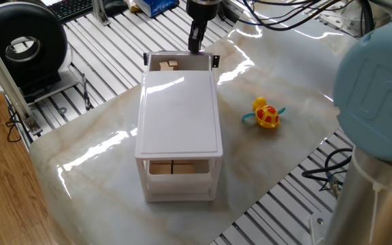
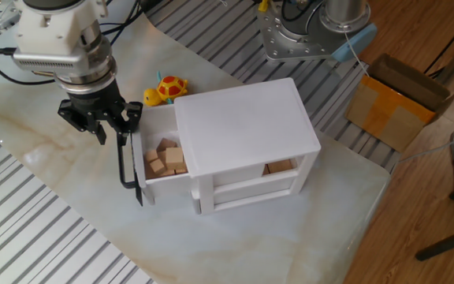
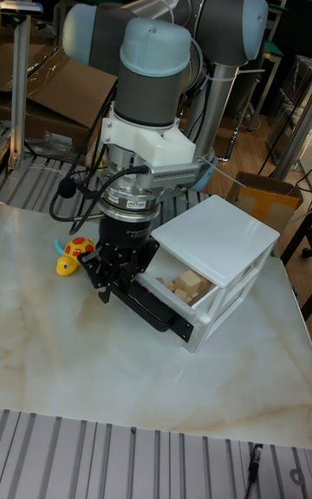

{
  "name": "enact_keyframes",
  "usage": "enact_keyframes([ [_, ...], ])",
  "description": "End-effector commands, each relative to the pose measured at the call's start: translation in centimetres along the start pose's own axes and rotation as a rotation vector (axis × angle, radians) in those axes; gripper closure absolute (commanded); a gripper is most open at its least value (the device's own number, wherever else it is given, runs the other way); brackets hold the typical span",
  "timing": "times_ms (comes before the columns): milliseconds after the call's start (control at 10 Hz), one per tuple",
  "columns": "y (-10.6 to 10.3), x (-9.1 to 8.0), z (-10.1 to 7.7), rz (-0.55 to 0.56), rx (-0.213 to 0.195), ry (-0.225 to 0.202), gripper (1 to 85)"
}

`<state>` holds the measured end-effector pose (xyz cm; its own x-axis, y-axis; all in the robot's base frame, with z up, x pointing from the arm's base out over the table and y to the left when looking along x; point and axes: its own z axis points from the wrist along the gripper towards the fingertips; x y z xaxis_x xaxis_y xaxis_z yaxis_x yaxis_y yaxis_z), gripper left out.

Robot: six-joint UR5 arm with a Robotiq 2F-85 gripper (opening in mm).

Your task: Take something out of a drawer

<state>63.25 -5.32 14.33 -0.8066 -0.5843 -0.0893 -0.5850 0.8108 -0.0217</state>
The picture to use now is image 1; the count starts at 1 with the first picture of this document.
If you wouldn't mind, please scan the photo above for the cable with metal plug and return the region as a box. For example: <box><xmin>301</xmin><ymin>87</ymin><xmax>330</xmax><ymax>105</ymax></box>
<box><xmin>323</xmin><ymin>169</ymin><xmax>342</xmax><ymax>200</ymax></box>

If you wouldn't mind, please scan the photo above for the marble pattern table mat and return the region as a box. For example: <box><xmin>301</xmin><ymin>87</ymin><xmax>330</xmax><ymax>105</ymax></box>
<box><xmin>28</xmin><ymin>0</ymin><xmax>360</xmax><ymax>245</ymax></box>

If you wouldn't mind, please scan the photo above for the white drawer without handle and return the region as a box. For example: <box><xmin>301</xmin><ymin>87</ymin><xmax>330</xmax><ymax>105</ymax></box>
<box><xmin>145</xmin><ymin>171</ymin><xmax>216</xmax><ymax>200</ymax></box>

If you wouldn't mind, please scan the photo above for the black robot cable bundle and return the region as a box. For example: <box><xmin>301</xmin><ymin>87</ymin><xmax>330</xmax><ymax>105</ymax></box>
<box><xmin>223</xmin><ymin>0</ymin><xmax>376</xmax><ymax>32</ymax></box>

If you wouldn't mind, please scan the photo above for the white plastic drawer cabinet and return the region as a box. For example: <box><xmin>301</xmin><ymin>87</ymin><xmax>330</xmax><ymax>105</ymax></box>
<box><xmin>134</xmin><ymin>69</ymin><xmax>224</xmax><ymax>204</ymax></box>

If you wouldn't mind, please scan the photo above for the looped thick black cable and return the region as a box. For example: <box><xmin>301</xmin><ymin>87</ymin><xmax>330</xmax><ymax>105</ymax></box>
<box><xmin>300</xmin><ymin>147</ymin><xmax>354</xmax><ymax>192</ymax></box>

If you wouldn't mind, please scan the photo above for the blue tissue pack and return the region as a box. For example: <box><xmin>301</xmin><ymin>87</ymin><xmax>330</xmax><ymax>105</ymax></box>
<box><xmin>133</xmin><ymin>0</ymin><xmax>180</xmax><ymax>18</ymax></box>

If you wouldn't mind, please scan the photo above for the yellow toy turtle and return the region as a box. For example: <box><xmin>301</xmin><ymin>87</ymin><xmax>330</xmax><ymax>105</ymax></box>
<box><xmin>241</xmin><ymin>96</ymin><xmax>287</xmax><ymax>130</ymax></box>

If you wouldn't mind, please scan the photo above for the slanted aluminium profile bar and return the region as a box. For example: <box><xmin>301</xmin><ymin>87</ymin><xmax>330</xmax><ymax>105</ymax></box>
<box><xmin>0</xmin><ymin>20</ymin><xmax>44</xmax><ymax>137</ymax></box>

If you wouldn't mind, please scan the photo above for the short aluminium upright bracket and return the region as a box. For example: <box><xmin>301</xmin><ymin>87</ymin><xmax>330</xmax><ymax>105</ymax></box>
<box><xmin>91</xmin><ymin>0</ymin><xmax>112</xmax><ymax>27</ymax></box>

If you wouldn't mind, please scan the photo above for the black computer mouse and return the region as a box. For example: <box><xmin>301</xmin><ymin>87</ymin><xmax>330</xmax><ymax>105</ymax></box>
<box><xmin>103</xmin><ymin>0</ymin><xmax>129</xmax><ymax>17</ymax></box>

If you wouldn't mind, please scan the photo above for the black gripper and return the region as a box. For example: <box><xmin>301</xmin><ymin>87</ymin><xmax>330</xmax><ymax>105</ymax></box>
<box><xmin>186</xmin><ymin>0</ymin><xmax>223</xmax><ymax>54</ymax></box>

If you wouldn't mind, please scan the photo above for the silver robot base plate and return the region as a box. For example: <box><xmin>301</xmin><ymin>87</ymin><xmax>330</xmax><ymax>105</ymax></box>
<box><xmin>309</xmin><ymin>212</ymin><xmax>335</xmax><ymax>245</ymax></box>

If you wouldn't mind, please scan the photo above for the black computer keyboard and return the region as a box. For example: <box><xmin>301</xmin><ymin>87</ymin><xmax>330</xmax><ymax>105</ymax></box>
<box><xmin>47</xmin><ymin>0</ymin><xmax>95</xmax><ymax>24</ymax></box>

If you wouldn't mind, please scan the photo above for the white drawer with black handle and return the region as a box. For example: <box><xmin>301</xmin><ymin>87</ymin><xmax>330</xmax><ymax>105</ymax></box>
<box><xmin>142</xmin><ymin>50</ymin><xmax>221</xmax><ymax>73</ymax></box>

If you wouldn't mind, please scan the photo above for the thin white cord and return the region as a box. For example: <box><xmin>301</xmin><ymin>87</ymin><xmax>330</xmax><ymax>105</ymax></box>
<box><xmin>350</xmin><ymin>159</ymin><xmax>389</xmax><ymax>245</ymax></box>

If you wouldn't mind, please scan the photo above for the thin black cable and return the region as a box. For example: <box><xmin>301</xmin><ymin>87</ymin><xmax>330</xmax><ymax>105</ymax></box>
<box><xmin>4</xmin><ymin>103</ymin><xmax>22</xmax><ymax>144</ymax></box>

